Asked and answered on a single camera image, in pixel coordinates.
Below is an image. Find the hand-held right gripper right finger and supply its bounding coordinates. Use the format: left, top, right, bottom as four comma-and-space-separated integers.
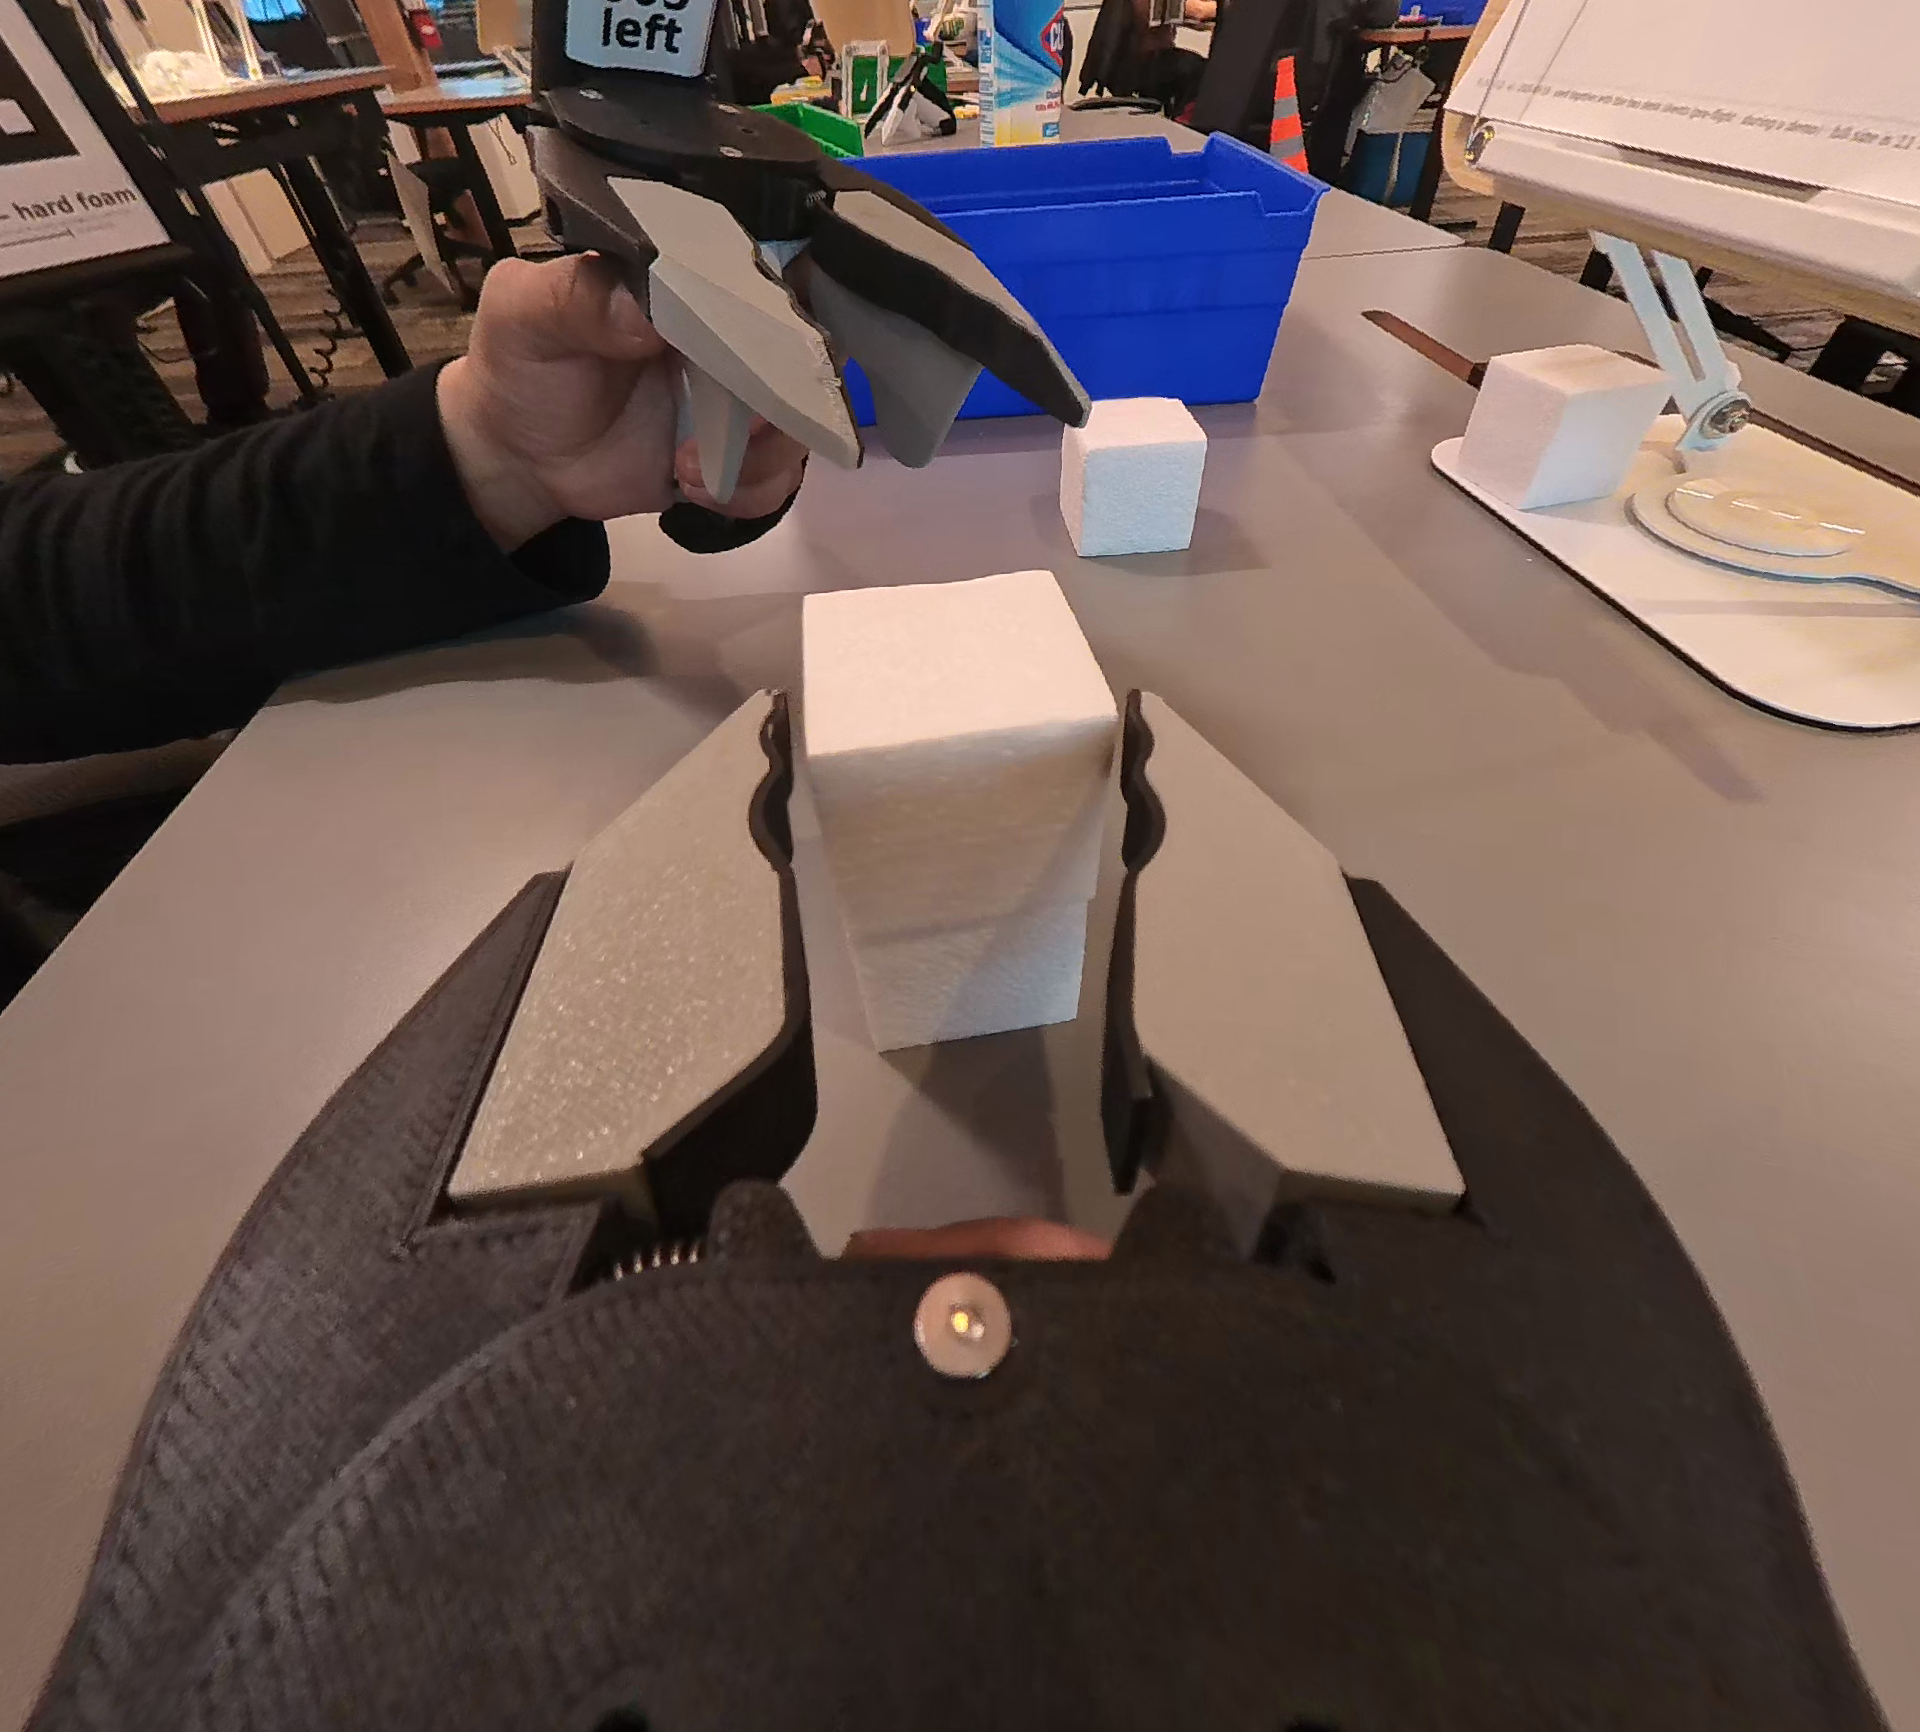
1098, 688, 1468, 1261

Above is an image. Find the disinfecting wipes canister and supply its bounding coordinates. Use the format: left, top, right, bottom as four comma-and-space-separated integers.
974, 0, 1069, 147

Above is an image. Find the black chair armrest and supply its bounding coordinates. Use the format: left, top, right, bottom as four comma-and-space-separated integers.
0, 734, 234, 864

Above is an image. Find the wooden desk with black legs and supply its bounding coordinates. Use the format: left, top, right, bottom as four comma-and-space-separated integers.
133, 64, 414, 384
381, 74, 542, 263

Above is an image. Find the large blue plastic bin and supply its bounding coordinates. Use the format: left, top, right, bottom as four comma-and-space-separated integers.
840, 129, 1331, 421

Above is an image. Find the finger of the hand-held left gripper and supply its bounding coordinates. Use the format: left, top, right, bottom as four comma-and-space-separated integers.
792, 185, 1095, 471
604, 176, 869, 508

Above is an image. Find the person's left hand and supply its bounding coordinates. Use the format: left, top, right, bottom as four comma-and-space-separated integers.
434, 250, 816, 551

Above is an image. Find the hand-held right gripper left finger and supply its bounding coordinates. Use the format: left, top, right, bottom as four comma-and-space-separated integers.
445, 688, 821, 1240

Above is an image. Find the person's left forearm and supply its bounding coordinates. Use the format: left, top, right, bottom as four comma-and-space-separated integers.
0, 358, 612, 761

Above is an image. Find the green plastic bin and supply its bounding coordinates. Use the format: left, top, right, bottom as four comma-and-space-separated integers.
744, 96, 888, 162

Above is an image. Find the white hard foam cube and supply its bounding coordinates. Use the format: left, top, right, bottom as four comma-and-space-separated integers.
1057, 395, 1211, 559
1457, 342, 1672, 514
845, 892, 1089, 1053
797, 568, 1121, 931

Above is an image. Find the black framed sign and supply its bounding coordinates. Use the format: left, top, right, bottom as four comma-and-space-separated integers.
0, 0, 174, 281

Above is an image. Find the printed instruction sheet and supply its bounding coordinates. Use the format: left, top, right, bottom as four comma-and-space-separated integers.
1461, 0, 1920, 189

